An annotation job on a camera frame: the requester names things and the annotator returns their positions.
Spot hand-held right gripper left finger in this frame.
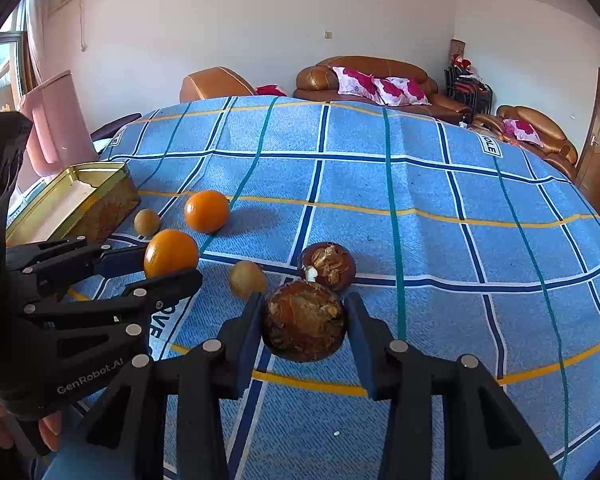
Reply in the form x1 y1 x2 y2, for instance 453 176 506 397
75 291 267 480

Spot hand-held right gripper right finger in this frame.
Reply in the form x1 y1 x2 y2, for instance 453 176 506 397
344 292 563 480

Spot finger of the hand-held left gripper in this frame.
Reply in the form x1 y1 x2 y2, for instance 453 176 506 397
5 236 148 306
22 266 204 341

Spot orange mandarin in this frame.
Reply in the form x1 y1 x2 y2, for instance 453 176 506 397
144 229 200 279
184 190 230 234

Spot small tan longan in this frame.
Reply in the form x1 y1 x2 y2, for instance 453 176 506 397
134 208 161 236
229 260 268 299

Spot dark brown round fruit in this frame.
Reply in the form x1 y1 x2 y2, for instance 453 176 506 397
261 281 348 363
298 242 357 291

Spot gold rectangular tin box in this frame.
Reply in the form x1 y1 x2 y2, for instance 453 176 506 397
5 161 142 248

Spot person's left hand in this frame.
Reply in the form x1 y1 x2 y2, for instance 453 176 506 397
0 392 63 453

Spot pink kettle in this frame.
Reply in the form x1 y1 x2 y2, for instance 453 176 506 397
19 71 98 181

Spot blue plaid cloth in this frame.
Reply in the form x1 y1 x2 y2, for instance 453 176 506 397
45 95 600 480

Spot brown leather armchair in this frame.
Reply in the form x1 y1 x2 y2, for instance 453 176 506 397
472 105 578 181
179 66 258 103

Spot window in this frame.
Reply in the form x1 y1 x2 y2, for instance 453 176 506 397
0 2 31 113

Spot brown leather sofa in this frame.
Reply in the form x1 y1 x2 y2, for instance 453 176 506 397
293 56 473 123

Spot pink curtain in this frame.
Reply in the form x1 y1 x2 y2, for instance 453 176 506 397
22 0 56 86

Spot white red floral pillow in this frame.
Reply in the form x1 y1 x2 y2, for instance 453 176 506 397
502 119 543 147
332 66 381 101
372 77 431 107

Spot stacked dark chairs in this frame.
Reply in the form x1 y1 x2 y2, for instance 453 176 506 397
445 62 494 116

